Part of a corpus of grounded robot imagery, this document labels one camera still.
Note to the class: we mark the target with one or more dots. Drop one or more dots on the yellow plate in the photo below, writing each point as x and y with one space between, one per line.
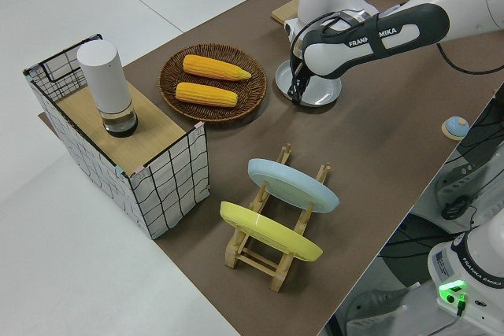
267 230

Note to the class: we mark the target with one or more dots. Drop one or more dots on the brown table mat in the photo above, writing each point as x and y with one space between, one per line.
354 155

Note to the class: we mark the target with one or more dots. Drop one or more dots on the brown wicker basket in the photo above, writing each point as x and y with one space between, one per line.
248 100

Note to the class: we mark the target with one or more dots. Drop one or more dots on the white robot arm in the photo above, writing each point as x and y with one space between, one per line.
393 33

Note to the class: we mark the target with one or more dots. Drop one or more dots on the wooden dish rack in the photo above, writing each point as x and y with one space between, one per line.
256 261

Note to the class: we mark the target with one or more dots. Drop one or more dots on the white cylinder with dark base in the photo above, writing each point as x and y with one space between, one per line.
104 76

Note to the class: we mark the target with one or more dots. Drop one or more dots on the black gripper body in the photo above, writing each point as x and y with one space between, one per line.
301 65

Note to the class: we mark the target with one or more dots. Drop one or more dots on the gray round plate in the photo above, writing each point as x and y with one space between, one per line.
321 90

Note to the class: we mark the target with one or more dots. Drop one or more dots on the gray floor stand foot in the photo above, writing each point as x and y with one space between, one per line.
374 312

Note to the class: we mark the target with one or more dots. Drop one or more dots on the yellow corn cob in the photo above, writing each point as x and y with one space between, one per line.
214 67
204 94

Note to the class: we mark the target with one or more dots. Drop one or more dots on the wooden shelf board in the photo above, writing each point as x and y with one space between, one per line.
157 131

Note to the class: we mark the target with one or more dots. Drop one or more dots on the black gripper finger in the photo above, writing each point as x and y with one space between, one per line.
299 90

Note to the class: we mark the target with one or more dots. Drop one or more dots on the light blue plate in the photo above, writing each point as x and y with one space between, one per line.
291 182

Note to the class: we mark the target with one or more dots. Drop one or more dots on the light wooden board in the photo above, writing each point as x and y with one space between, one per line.
285 11

